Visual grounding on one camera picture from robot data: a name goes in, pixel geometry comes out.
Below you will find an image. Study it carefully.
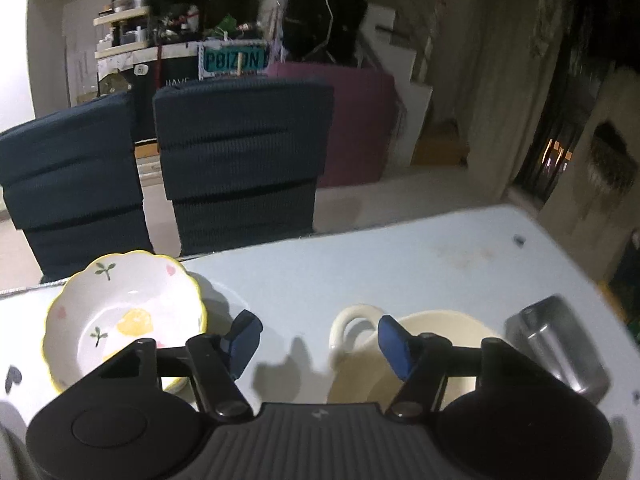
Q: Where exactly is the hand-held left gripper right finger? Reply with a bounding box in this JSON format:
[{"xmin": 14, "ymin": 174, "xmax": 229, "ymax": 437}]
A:
[{"xmin": 377, "ymin": 315, "xmax": 549, "ymax": 421}]

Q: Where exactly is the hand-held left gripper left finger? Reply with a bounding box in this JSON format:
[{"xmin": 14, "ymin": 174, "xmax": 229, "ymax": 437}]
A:
[{"xmin": 92, "ymin": 309, "xmax": 264, "ymax": 422}]

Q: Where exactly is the cream bowl with handles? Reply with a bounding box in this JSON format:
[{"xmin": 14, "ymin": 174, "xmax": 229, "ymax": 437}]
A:
[{"xmin": 327, "ymin": 304, "xmax": 506, "ymax": 406}]

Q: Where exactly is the floral bowl with yellow rim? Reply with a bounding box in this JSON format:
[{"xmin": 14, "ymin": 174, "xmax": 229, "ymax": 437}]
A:
[{"xmin": 42, "ymin": 250, "xmax": 210, "ymax": 395}]

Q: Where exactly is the large steel rectangular container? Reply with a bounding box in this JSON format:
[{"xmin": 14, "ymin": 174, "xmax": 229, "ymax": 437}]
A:
[{"xmin": 505, "ymin": 295, "xmax": 612, "ymax": 405}]

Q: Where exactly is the dark blue chair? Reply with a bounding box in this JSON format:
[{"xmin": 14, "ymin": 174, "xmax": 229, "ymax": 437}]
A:
[
  {"xmin": 0, "ymin": 91, "xmax": 153, "ymax": 281},
  {"xmin": 152, "ymin": 79, "xmax": 336, "ymax": 257}
]

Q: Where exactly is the maroon chair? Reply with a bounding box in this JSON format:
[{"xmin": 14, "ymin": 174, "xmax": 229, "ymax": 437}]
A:
[{"xmin": 267, "ymin": 61, "xmax": 401, "ymax": 188}]

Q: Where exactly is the teal sign board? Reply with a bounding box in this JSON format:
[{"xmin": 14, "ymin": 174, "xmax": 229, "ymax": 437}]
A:
[{"xmin": 199, "ymin": 42, "xmax": 268, "ymax": 80}]

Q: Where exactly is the white staircase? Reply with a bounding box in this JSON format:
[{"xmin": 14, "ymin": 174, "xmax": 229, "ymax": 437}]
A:
[{"xmin": 361, "ymin": 4, "xmax": 434, "ymax": 161}]

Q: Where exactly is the hanging net basket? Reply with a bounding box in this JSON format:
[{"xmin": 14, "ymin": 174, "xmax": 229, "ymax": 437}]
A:
[{"xmin": 590, "ymin": 122, "xmax": 638, "ymax": 196}]

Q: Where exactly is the green bag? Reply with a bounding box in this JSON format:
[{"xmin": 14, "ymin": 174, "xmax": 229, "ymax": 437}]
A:
[{"xmin": 207, "ymin": 14, "xmax": 241, "ymax": 41}]

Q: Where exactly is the black jacket with white trim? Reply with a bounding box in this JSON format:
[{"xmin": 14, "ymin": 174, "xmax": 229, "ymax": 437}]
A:
[{"xmin": 289, "ymin": 0, "xmax": 372, "ymax": 67}]

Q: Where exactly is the cream shelf rack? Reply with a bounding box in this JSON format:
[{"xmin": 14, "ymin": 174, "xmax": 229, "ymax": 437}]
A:
[{"xmin": 94, "ymin": 0, "xmax": 153, "ymax": 58}]

